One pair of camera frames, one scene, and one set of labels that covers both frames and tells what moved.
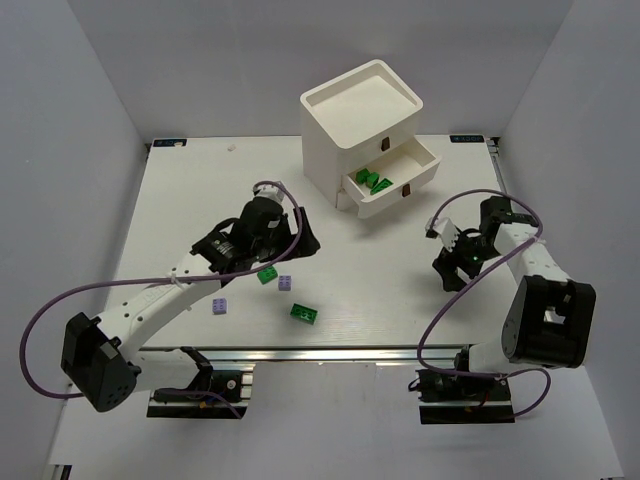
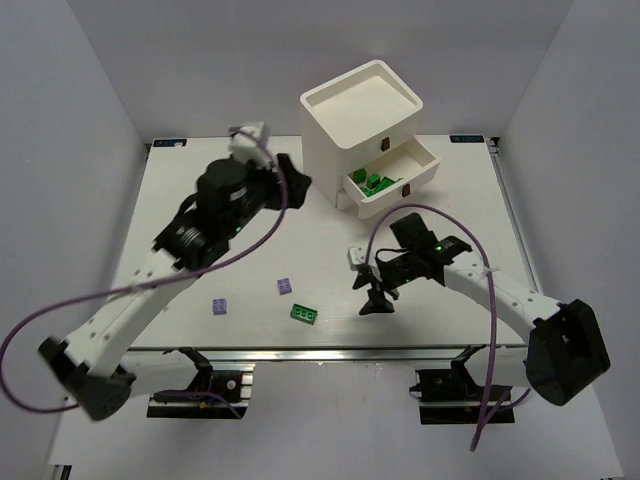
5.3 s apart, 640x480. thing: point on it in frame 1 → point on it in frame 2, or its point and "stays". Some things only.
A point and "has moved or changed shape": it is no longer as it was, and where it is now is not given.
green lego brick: (371, 179) stays
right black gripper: (461, 257) → (376, 279)
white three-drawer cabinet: (360, 139) stays
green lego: (384, 183) has moved or changed shape
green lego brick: (362, 175) stays
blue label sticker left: (169, 142) stays
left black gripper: (288, 238) → (279, 182)
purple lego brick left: (219, 306) stays
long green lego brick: (303, 313) stays
